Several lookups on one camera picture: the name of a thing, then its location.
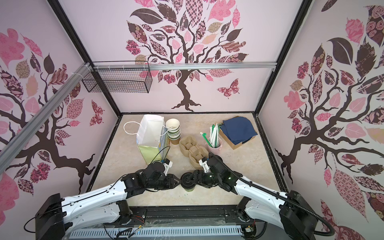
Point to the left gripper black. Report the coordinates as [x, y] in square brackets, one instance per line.
[171, 182]

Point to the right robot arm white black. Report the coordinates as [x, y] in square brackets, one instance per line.
[270, 201]

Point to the stack of paper cups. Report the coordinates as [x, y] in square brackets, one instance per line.
[174, 131]

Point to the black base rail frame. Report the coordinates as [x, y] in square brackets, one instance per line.
[186, 214]

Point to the black coffee lid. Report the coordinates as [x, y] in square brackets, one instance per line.
[186, 180]

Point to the dark blue napkins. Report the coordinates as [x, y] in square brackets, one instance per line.
[238, 130]

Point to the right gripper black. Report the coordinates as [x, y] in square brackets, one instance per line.
[197, 173]

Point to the pink bucket straw holder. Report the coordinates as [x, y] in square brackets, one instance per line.
[215, 148]

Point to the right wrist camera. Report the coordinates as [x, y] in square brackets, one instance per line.
[204, 165]

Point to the brown pulp cup carrier stack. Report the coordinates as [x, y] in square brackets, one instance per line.
[192, 150]

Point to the aluminium rail left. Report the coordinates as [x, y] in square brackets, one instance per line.
[12, 149]

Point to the green wrapped straw leaning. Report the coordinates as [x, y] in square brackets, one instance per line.
[208, 141]

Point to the paper gift bag with handles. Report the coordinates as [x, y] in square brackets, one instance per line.
[151, 138]

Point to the black wire basket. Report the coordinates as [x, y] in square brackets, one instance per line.
[119, 77]

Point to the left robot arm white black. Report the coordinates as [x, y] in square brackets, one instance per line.
[60, 216]

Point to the white slotted cable duct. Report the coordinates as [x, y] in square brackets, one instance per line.
[155, 232]

